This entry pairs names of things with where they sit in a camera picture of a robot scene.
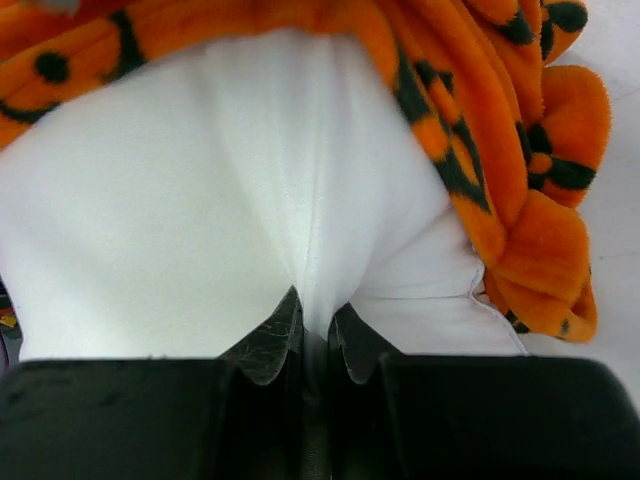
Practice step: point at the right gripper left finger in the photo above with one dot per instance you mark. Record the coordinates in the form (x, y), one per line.
(259, 405)

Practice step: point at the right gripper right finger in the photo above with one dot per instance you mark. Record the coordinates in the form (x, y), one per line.
(356, 407)

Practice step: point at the white pillow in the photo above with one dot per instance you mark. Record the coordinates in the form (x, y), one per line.
(167, 214)

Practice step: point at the orange patterned pillowcase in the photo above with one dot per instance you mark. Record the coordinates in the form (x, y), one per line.
(516, 137)

